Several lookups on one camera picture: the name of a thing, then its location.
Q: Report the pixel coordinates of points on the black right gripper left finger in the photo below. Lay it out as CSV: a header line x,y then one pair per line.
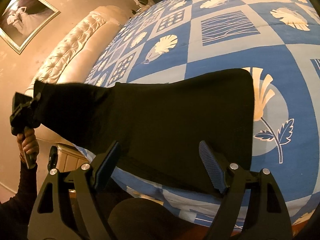
x,y
52,215

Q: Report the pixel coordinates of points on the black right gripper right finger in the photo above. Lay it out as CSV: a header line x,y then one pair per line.
x,y
267,216

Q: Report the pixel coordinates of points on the black pants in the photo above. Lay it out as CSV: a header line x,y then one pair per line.
x,y
159,126

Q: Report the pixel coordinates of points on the person's dark sleeved forearm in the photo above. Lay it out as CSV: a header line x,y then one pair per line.
x,y
16,212

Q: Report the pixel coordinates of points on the person's left hand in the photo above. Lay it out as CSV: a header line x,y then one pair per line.
x,y
28,144

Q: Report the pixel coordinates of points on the person's dark clothed knee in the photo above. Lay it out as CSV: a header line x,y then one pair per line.
x,y
138,218

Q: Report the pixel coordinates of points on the cream tufted headboard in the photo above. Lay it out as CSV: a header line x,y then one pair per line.
x,y
75,55

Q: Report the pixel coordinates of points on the blue patterned bed cover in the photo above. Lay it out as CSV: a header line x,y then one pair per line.
x,y
277,41

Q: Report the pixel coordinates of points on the framed wall picture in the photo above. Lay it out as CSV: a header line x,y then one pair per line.
x,y
23,19

